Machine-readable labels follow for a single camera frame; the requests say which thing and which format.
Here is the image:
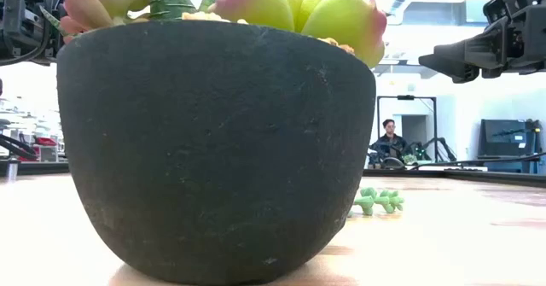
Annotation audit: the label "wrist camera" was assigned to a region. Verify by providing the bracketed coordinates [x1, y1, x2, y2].
[3, 0, 49, 46]
[483, 0, 520, 25]

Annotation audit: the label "succulent plant in black pot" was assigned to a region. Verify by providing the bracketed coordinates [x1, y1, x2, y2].
[41, 0, 405, 286]

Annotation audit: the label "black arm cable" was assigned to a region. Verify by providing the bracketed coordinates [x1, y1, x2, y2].
[0, 132, 38, 161]
[408, 151, 546, 170]

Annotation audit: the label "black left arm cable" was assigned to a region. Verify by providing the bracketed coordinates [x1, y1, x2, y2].
[0, 132, 38, 161]

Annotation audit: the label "black rectangular frame stand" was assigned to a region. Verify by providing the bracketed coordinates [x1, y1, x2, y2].
[376, 93, 438, 150]

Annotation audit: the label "red storage bins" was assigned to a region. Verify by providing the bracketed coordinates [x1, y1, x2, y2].
[19, 136, 59, 162]

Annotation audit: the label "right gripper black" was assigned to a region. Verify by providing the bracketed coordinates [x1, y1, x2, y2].
[420, 3, 546, 85]

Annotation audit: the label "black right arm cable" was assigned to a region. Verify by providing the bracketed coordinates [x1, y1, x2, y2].
[408, 151, 546, 170]

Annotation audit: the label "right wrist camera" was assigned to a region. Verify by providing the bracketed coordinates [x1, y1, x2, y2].
[483, 0, 520, 25]

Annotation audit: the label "dark blue machine cabinet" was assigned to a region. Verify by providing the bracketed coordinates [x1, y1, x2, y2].
[479, 118, 546, 175]

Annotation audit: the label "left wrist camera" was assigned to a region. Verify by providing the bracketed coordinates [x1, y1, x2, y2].
[3, 0, 49, 46]

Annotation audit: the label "person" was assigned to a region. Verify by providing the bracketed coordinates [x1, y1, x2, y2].
[369, 118, 413, 170]

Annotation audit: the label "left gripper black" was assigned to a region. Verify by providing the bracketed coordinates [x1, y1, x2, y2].
[0, 0, 78, 67]

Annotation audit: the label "silver metal post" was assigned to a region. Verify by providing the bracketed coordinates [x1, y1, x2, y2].
[4, 156, 20, 181]

